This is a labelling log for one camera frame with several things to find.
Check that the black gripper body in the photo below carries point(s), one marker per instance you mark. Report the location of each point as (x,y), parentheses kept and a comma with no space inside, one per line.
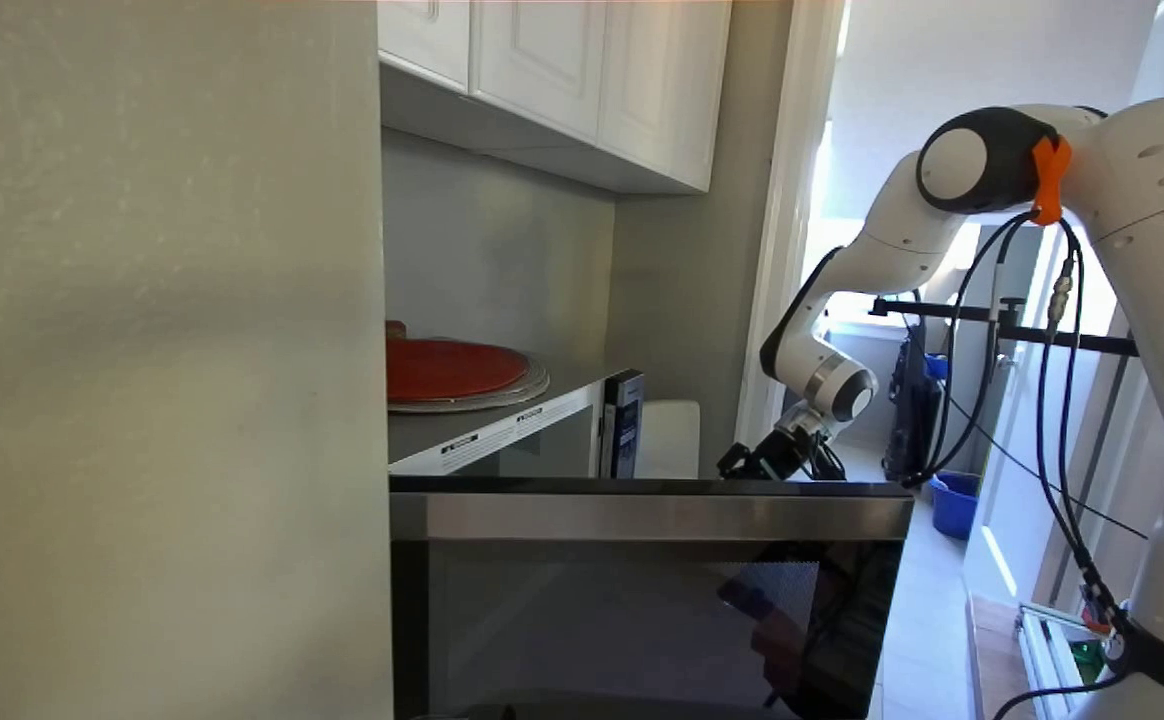
(794,451)

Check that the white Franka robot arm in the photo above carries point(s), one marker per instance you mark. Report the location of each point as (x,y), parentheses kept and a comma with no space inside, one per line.
(1141,201)

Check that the silver microwave oven body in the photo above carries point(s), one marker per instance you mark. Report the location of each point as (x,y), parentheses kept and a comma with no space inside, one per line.
(500,427)

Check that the black vacuum cleaner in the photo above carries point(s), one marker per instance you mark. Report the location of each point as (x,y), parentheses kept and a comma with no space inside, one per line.
(910,415)

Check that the small blue container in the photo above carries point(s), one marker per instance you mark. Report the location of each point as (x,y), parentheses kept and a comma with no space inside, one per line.
(936,367)

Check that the blue bucket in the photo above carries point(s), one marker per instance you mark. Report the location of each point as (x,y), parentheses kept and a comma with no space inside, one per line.
(958,507)

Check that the red plate on counter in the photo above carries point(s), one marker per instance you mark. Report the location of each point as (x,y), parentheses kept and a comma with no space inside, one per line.
(454,369)

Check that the red button device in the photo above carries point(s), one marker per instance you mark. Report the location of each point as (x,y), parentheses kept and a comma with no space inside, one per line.
(1094,607)

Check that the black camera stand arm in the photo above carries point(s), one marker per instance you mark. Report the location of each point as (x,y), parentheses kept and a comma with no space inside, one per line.
(953,315)

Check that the white wall cabinet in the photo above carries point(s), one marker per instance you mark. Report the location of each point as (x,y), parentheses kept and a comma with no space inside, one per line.
(542,53)

